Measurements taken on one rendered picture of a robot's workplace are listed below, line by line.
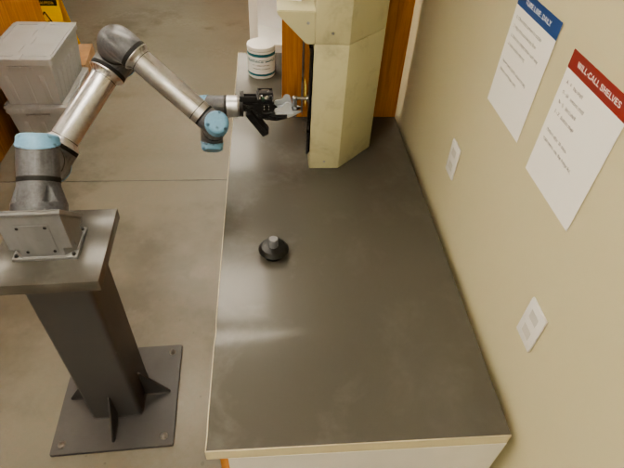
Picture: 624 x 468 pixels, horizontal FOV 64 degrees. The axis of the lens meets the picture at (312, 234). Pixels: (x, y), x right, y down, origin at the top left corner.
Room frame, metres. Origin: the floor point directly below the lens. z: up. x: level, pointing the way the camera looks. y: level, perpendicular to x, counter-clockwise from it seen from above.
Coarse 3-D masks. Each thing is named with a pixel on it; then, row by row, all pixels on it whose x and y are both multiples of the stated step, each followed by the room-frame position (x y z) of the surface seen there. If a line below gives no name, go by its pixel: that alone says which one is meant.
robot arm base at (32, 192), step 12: (24, 180) 1.07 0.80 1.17; (36, 180) 1.07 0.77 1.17; (48, 180) 1.09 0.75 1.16; (60, 180) 1.12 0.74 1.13; (24, 192) 1.04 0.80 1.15; (36, 192) 1.04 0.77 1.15; (48, 192) 1.06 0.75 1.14; (60, 192) 1.09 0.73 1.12; (12, 204) 1.01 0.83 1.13; (24, 204) 1.00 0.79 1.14; (36, 204) 1.01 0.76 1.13; (48, 204) 1.02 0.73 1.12; (60, 204) 1.05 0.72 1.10
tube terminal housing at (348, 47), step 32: (320, 0) 1.52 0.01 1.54; (352, 0) 1.53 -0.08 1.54; (384, 0) 1.66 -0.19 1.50; (320, 32) 1.52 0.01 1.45; (352, 32) 1.53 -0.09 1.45; (384, 32) 1.68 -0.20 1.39; (320, 64) 1.52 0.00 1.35; (352, 64) 1.55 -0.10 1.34; (320, 96) 1.52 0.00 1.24; (352, 96) 1.56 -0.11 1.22; (320, 128) 1.52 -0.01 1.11; (352, 128) 1.58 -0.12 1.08; (320, 160) 1.52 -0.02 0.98
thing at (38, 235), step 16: (0, 224) 0.97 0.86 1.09; (16, 224) 0.98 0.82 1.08; (32, 224) 0.99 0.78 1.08; (48, 224) 0.99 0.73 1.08; (64, 224) 1.01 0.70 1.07; (80, 224) 1.10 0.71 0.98; (16, 240) 0.98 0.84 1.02; (32, 240) 0.98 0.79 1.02; (48, 240) 0.99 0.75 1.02; (64, 240) 1.00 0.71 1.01; (80, 240) 1.06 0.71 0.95; (16, 256) 0.98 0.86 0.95; (32, 256) 0.98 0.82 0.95; (48, 256) 0.98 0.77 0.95; (64, 256) 0.99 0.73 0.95
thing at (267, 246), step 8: (264, 240) 1.08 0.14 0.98; (272, 240) 1.05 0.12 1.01; (280, 240) 1.08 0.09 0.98; (264, 248) 1.05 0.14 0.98; (272, 248) 1.05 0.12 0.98; (280, 248) 1.05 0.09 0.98; (288, 248) 1.07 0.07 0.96; (264, 256) 1.02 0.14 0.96; (272, 256) 1.02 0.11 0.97; (280, 256) 1.03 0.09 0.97
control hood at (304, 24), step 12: (288, 0) 1.59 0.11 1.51; (312, 0) 1.60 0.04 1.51; (288, 12) 1.51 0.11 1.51; (300, 12) 1.51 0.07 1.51; (312, 12) 1.51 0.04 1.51; (288, 24) 1.51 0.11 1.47; (300, 24) 1.51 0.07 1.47; (312, 24) 1.51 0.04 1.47; (300, 36) 1.51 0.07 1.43; (312, 36) 1.51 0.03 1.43
